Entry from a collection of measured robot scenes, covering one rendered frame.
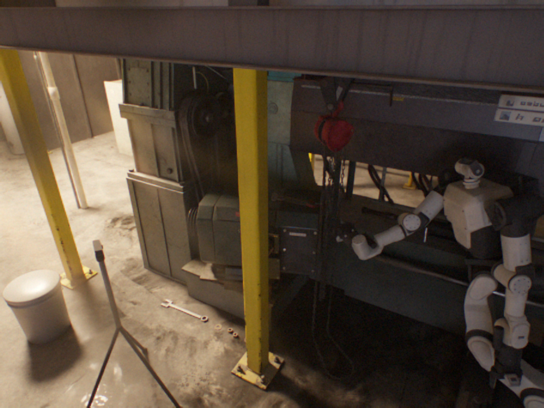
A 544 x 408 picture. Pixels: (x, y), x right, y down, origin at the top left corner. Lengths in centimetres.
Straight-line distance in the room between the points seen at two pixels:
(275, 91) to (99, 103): 474
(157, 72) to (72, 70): 425
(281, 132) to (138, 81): 98
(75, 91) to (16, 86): 394
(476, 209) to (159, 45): 146
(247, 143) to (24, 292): 175
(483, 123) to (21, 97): 264
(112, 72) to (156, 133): 457
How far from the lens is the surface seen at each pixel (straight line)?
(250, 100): 144
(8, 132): 649
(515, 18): 124
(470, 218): 166
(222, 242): 227
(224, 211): 215
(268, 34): 143
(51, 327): 281
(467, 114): 221
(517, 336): 179
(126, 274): 322
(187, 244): 269
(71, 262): 321
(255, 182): 155
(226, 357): 244
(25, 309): 269
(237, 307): 260
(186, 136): 235
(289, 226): 211
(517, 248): 161
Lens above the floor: 188
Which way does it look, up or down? 28 degrees down
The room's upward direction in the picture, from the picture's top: straight up
